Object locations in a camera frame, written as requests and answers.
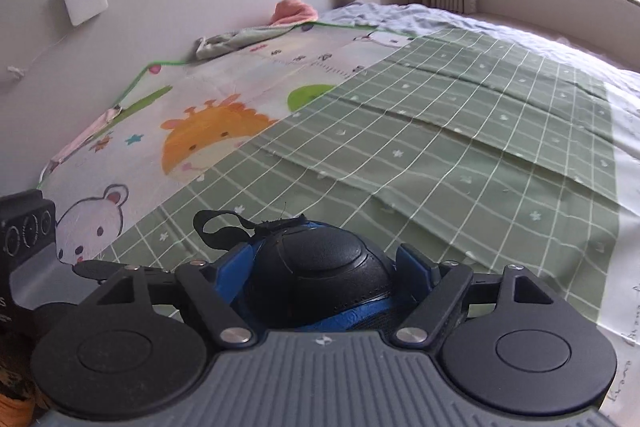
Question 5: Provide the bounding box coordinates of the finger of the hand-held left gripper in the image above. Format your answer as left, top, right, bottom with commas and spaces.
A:
72, 259, 126, 283

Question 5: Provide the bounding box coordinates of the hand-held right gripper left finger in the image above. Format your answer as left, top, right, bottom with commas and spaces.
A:
95, 244, 254, 350

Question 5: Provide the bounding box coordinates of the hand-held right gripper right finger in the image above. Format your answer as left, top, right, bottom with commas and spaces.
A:
392, 244, 555, 349

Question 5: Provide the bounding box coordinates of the black and blue knee pad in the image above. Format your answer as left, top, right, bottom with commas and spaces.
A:
192, 209, 401, 334

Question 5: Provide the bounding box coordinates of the green grid bedsheet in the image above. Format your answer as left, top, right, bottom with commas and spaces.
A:
102, 27, 640, 408

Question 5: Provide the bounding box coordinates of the dark orange patterned cloth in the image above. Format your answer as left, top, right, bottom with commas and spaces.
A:
0, 342, 38, 427

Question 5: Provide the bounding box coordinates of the cartoon animal printed mat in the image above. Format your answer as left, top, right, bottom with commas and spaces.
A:
37, 21, 416, 268

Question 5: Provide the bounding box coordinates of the grey blue bed sheet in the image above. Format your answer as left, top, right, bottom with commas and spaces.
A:
317, 2, 640, 78

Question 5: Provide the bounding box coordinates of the pink cloth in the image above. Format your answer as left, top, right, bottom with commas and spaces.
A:
270, 0, 319, 26

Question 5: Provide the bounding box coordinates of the white cable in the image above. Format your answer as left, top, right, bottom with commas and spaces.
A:
6, 24, 76, 80

